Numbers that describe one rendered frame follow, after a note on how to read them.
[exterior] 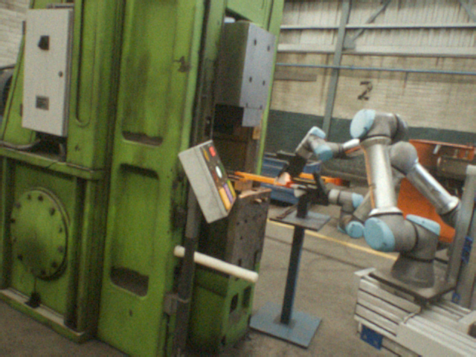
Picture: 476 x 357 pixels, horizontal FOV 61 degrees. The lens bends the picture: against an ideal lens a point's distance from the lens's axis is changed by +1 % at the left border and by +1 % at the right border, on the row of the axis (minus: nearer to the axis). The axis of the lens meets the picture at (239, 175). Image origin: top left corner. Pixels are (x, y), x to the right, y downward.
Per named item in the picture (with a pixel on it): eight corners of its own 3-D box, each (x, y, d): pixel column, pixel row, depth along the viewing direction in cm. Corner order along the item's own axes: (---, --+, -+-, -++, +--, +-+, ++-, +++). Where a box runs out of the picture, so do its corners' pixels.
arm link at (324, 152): (342, 149, 188) (332, 138, 197) (320, 147, 185) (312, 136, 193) (336, 163, 192) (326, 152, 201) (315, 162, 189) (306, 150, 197)
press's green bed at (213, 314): (251, 331, 253) (260, 260, 245) (218, 359, 221) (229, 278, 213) (181, 301, 279) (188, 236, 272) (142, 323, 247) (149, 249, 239)
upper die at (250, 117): (259, 126, 223) (262, 109, 221) (242, 126, 206) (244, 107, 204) (198, 117, 243) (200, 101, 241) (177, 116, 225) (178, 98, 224)
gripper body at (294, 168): (291, 180, 203) (306, 161, 199) (280, 169, 206) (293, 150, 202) (297, 178, 210) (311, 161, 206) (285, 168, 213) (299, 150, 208)
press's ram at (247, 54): (272, 111, 233) (282, 39, 227) (239, 106, 200) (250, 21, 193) (212, 103, 253) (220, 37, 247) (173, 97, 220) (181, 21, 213)
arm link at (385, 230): (422, 251, 138) (397, 106, 155) (384, 250, 133) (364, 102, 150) (398, 255, 149) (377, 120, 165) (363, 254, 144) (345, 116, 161)
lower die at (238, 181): (251, 189, 229) (253, 174, 227) (233, 193, 211) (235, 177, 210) (192, 175, 249) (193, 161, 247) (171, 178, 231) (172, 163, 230)
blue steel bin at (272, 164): (316, 204, 653) (323, 160, 641) (298, 212, 583) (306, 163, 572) (251, 190, 707) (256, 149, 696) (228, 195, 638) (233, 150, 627)
